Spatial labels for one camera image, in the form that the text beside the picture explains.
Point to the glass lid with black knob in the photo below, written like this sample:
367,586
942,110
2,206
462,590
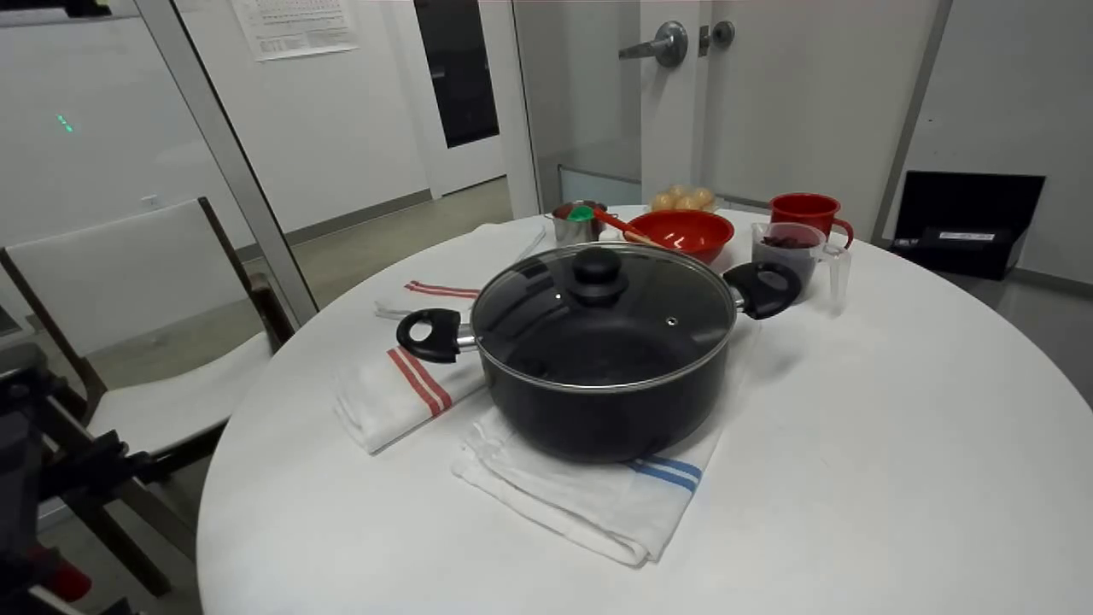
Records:
600,278

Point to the glass pot lid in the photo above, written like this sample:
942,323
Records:
592,414

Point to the orange spoon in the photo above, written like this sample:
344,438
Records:
617,224

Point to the red plastic bowl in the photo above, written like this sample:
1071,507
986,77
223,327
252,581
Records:
683,233

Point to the pale bread rolls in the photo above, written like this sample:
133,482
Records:
683,198

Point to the white towel with red stripes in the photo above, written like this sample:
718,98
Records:
394,402

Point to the white towel with blue stripes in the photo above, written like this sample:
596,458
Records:
592,504

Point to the white door with dark window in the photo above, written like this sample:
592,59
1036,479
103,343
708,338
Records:
456,71

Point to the red mug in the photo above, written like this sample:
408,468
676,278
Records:
802,208

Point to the clear plastic cup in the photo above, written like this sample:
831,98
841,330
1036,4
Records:
838,278

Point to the silver deadbolt lock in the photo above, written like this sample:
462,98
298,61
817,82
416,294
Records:
718,34

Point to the white door with lever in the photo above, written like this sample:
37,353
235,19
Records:
796,105

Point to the white paper notice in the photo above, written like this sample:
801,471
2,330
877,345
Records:
296,25

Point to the black open case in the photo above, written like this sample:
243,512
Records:
969,217

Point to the grey metal partition frame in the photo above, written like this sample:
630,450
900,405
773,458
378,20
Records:
227,159

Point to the white chair with dark frame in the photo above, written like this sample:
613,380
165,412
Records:
112,276

